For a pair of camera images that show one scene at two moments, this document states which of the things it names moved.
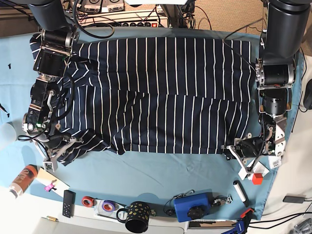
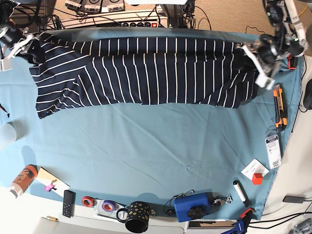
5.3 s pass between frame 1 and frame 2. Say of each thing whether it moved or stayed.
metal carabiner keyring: stayed
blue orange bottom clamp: stayed
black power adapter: stayed
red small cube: stayed
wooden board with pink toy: stayed
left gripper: moved
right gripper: moved
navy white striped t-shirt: moved
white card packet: stayed
